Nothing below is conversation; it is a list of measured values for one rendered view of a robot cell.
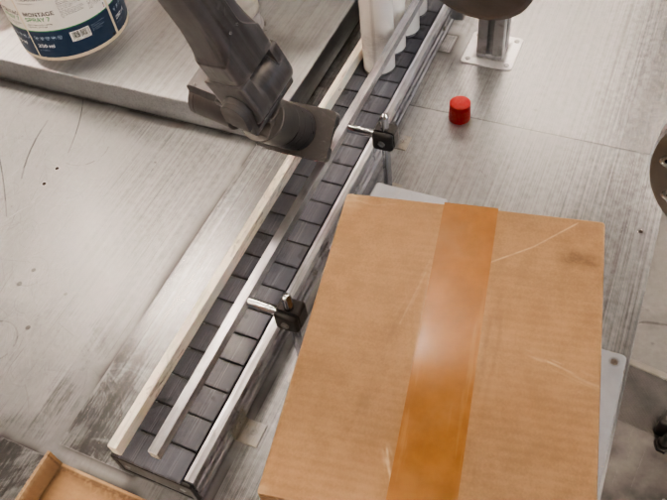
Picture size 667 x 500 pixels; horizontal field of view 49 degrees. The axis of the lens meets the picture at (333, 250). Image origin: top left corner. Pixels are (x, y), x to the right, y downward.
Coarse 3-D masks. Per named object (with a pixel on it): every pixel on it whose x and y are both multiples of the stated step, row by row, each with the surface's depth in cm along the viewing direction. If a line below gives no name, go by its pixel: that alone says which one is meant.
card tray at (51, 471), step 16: (48, 464) 85; (64, 464) 88; (32, 480) 83; (48, 480) 86; (64, 480) 86; (80, 480) 86; (96, 480) 86; (32, 496) 84; (48, 496) 85; (64, 496) 85; (80, 496) 85; (96, 496) 85; (112, 496) 85; (128, 496) 84
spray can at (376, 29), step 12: (360, 0) 108; (372, 0) 106; (384, 0) 107; (360, 12) 110; (372, 12) 108; (384, 12) 108; (360, 24) 112; (372, 24) 110; (384, 24) 110; (372, 36) 111; (384, 36) 112; (372, 48) 113; (372, 60) 115; (384, 72) 117
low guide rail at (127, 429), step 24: (360, 48) 117; (336, 96) 112; (288, 168) 103; (264, 192) 100; (264, 216) 99; (240, 240) 95; (216, 288) 92; (192, 312) 89; (192, 336) 89; (168, 360) 85; (144, 408) 83; (120, 432) 81
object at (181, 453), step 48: (432, 0) 129; (384, 96) 115; (288, 192) 104; (336, 192) 103; (288, 240) 99; (240, 288) 95; (288, 288) 96; (240, 336) 91; (144, 432) 85; (192, 432) 83
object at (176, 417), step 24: (408, 24) 113; (384, 48) 109; (360, 96) 103; (336, 144) 98; (312, 192) 94; (288, 216) 91; (264, 264) 87; (240, 312) 83; (216, 336) 81; (216, 360) 81; (192, 384) 78; (168, 432) 75
